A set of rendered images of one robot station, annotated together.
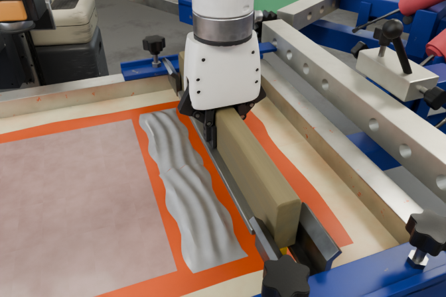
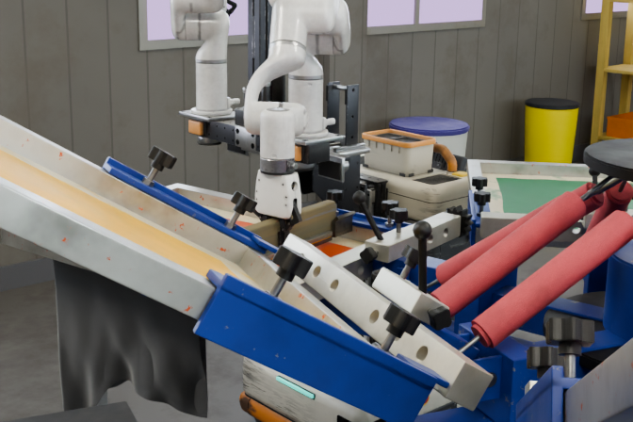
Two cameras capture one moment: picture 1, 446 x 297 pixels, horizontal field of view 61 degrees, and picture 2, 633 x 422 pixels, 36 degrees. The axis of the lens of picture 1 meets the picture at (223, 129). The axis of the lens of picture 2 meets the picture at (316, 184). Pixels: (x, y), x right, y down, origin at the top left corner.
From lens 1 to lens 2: 1.91 m
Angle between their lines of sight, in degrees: 55
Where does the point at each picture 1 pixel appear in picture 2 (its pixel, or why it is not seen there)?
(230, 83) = (270, 199)
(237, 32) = (268, 168)
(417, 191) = not seen: outside the picture
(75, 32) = (421, 209)
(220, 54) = (266, 179)
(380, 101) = (355, 252)
